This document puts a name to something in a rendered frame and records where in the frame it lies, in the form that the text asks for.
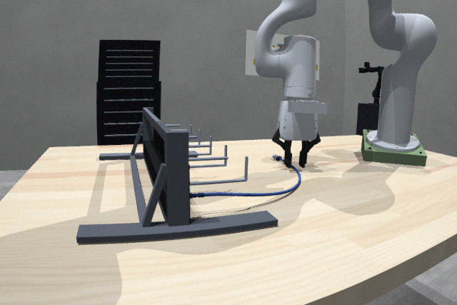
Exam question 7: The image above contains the blue network cable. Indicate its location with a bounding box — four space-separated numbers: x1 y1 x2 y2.
197 165 301 198

